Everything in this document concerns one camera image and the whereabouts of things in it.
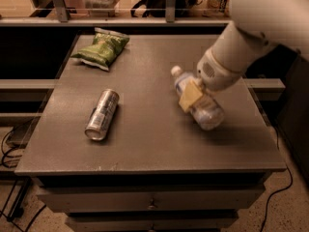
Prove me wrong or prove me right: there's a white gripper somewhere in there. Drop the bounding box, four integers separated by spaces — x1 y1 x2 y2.
179 48 242 113

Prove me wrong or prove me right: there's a blue plastic water bottle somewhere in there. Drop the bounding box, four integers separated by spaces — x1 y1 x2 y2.
171 66 225 131

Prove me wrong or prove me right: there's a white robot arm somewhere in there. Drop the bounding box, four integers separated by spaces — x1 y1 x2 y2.
180 0 309 112

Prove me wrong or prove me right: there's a black bag on shelf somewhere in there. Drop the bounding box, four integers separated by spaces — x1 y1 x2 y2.
130 0 204 17

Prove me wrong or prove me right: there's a green jalapeno chip bag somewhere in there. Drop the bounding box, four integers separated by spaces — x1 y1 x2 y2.
71 28 129 72

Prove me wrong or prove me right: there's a grey drawer cabinet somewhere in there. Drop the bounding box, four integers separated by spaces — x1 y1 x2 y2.
16 35 285 232

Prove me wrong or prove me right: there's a silver drink can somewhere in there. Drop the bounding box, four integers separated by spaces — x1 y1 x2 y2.
85 89 120 141

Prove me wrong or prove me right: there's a round drawer knob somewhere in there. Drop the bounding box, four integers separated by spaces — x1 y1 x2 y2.
148 200 157 211

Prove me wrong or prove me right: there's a clear plastic container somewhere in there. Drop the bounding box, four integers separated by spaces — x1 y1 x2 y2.
83 0 120 17

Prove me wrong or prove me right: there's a black floor cable right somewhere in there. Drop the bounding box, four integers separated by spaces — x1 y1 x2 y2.
259 126 294 232

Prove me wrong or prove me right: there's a grey metal shelf rail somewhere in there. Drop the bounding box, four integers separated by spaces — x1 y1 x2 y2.
0 0 230 28

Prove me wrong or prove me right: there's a black cables left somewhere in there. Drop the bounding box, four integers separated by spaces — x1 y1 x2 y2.
0 119 47 232

